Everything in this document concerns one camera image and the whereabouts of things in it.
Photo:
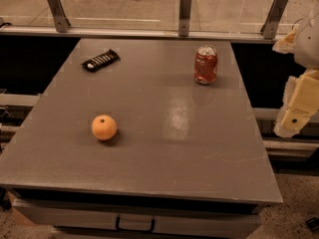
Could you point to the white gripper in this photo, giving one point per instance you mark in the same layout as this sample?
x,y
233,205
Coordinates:
x,y
308,47

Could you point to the grey drawer with black handle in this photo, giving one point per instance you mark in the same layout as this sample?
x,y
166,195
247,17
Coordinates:
x,y
97,221

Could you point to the right metal rail bracket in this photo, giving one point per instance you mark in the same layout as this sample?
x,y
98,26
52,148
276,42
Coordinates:
x,y
270,27

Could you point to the orange fruit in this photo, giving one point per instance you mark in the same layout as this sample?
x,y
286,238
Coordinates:
x,y
104,127

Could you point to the black snack bar wrapper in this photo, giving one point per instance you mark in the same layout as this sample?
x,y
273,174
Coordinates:
x,y
101,61

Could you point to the horizontal metal rail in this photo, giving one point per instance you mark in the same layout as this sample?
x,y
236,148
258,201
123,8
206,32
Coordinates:
x,y
77,32

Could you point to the red coke can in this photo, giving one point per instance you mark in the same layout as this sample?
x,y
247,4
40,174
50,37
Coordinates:
x,y
205,65

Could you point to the middle metal rail bracket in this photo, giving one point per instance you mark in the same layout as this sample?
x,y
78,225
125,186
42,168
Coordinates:
x,y
184,17

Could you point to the left metal rail bracket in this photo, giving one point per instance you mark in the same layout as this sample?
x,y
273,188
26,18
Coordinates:
x,y
61,21

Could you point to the metal rail bracket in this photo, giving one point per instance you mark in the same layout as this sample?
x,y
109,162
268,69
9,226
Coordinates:
x,y
184,17
61,21
270,27

